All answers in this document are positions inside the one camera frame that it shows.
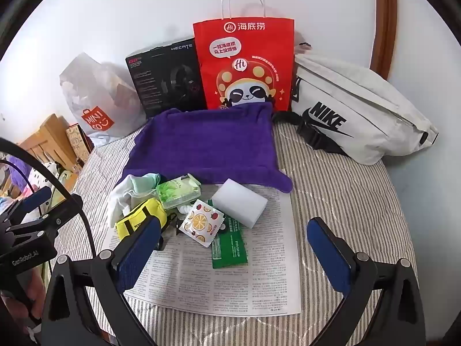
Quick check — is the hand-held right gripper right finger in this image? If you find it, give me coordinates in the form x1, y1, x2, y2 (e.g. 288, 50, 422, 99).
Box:
306, 217, 427, 346

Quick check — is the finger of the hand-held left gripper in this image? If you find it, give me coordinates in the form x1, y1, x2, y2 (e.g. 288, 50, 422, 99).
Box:
5, 194, 84, 240
12, 186, 53, 214

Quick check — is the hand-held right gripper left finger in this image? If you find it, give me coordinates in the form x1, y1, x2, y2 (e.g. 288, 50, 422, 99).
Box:
40, 216, 163, 346

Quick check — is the yellow small bag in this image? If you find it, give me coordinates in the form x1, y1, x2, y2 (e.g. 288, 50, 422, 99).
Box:
115, 198, 168, 238

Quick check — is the white sock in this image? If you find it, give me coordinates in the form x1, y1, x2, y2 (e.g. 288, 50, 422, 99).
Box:
107, 175, 145, 226

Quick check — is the fruit print packet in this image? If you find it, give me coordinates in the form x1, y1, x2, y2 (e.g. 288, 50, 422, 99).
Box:
179, 202, 224, 249

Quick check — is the green tissue pack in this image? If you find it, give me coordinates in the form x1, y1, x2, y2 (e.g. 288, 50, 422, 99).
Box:
156, 174, 201, 210

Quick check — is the mint green sock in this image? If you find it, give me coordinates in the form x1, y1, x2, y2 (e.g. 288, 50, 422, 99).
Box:
130, 173, 161, 195

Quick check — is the green wipe packet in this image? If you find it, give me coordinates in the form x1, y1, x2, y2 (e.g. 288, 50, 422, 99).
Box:
211, 215, 250, 269

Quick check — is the white sponge block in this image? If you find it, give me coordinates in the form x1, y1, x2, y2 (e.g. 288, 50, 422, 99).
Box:
211, 178, 269, 228

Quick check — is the person's left hand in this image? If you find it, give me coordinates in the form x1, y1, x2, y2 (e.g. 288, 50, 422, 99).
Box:
25, 277, 47, 319

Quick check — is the white spotted plush toy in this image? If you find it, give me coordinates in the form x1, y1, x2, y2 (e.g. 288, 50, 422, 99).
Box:
27, 160, 78, 202

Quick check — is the purple cloth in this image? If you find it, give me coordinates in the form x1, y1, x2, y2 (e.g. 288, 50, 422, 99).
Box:
7, 155, 33, 191

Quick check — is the patterned cardboard box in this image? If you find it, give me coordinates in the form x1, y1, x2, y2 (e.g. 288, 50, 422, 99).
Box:
65, 123, 90, 163

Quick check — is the newspaper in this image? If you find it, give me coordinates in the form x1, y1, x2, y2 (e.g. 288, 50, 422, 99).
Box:
101, 168, 302, 316

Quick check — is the white plastic shopping bag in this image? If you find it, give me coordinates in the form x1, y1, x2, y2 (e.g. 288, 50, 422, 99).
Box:
59, 52, 145, 148

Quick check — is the purple towel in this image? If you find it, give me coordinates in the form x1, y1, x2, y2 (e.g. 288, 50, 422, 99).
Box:
122, 101, 293, 192

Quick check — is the white waist bag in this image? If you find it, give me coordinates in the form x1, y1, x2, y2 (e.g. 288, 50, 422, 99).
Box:
273, 43, 440, 166

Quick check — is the black headphone box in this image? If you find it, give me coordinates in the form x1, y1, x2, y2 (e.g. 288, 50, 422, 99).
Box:
125, 38, 207, 119

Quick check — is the red paper bag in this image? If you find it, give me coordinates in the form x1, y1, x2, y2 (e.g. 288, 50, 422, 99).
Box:
192, 0, 295, 112

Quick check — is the black cable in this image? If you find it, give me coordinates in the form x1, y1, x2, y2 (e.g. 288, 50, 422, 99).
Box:
0, 137, 97, 258

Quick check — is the light wooden bed frame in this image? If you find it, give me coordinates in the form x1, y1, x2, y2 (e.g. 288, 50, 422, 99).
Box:
18, 113, 78, 174

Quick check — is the brown wooden frame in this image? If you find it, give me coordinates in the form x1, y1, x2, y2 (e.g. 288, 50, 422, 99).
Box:
369, 0, 397, 82

